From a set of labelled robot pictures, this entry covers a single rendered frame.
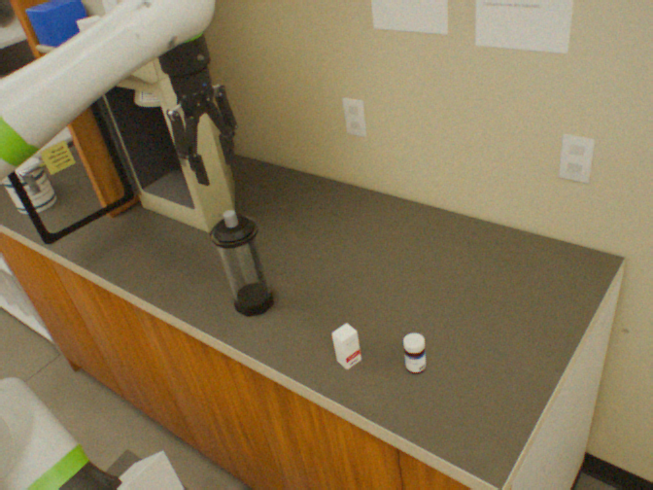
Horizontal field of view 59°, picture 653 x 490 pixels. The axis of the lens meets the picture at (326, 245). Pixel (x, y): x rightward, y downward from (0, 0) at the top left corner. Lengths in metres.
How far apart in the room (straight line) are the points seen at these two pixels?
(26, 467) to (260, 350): 0.56
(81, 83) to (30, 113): 0.08
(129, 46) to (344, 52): 0.84
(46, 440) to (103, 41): 0.59
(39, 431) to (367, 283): 0.81
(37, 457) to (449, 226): 1.11
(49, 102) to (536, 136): 1.05
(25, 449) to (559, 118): 1.22
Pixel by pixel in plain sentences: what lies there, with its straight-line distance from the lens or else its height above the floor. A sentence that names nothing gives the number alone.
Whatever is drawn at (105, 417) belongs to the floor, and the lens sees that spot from 2.70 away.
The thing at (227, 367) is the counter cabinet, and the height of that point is 0.79.
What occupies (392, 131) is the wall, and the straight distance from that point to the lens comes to 1.68.
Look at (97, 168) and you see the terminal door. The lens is 1.86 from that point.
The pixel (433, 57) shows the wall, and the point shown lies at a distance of 1.52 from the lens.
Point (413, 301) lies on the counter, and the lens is 1.38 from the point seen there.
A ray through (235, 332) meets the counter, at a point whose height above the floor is 0.94.
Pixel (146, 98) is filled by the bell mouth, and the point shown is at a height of 1.34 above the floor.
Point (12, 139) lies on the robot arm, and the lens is 0.98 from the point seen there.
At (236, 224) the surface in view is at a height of 1.18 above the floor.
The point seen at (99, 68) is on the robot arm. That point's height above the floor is 1.63.
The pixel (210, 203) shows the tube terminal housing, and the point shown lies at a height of 1.02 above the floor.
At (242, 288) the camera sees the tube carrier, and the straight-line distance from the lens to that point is 1.37.
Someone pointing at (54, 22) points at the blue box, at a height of 1.57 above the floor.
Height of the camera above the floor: 1.88
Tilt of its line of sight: 37 degrees down
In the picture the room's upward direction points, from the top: 10 degrees counter-clockwise
